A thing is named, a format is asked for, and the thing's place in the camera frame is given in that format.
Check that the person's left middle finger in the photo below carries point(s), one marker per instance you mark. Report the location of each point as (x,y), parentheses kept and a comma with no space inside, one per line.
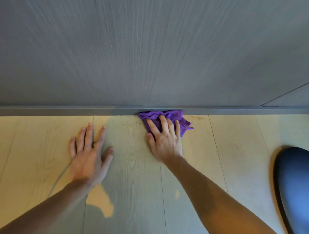
(88,136)

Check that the person's right forearm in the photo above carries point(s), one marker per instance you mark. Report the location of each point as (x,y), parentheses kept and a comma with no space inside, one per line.
(212,200)

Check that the person's left forearm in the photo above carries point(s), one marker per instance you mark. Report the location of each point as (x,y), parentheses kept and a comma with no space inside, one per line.
(45,209)

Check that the grey baseboard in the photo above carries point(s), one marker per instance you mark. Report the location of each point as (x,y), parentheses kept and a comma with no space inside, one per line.
(72,111)

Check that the person's left hand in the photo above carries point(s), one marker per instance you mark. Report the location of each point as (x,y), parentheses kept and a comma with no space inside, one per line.
(85,164)

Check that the purple cleaning cloth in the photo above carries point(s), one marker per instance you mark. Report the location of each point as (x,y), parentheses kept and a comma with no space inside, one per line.
(166,117)

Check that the grey wooden cabinet panel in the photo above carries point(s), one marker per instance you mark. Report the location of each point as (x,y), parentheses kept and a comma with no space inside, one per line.
(144,53)

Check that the person's blue trouser leg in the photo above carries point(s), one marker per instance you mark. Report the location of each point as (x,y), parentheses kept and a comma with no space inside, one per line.
(295,188)

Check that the person's left little finger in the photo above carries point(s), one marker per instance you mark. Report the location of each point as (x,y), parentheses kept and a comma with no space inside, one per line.
(72,147)

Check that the person's right middle finger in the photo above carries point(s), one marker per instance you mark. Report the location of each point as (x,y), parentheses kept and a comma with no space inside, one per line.
(166,124)

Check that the person's right hand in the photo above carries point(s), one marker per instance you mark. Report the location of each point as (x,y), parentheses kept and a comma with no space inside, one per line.
(166,144)

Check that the person's left thumb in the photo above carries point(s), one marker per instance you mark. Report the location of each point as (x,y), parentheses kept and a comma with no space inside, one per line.
(108,159)

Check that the person's right thumb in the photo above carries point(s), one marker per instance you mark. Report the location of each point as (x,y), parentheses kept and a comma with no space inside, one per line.
(151,142)

